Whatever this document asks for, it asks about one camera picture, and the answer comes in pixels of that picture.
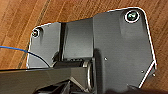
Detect grey robot torso link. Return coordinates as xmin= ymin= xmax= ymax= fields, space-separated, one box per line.
xmin=0 ymin=58 xmax=98 ymax=92

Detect thin black cable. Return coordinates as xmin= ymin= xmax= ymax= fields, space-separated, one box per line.
xmin=0 ymin=45 xmax=56 ymax=66

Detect dark robot mobile base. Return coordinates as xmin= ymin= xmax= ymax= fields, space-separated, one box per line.
xmin=25 ymin=7 xmax=158 ymax=94

